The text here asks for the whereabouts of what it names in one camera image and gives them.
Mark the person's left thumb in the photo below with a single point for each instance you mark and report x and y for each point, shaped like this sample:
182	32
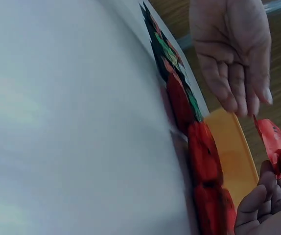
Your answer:
260	73

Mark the person's right hand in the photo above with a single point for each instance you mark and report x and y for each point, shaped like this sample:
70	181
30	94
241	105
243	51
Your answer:
277	220

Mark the red wrapper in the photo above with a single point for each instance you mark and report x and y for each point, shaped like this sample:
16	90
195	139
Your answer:
273	139

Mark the person's left fingers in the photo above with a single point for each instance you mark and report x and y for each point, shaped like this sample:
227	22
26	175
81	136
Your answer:
237	90

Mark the person's right fingers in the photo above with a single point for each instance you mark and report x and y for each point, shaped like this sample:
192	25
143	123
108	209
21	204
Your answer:
251	202

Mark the yellow plastic tray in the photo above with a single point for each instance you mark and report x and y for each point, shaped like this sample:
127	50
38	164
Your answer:
236	156

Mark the row of red green packets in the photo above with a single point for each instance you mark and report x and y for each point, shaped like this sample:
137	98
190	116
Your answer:
205	154

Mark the person's left hand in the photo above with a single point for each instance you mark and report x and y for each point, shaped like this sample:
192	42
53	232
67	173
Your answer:
231	36

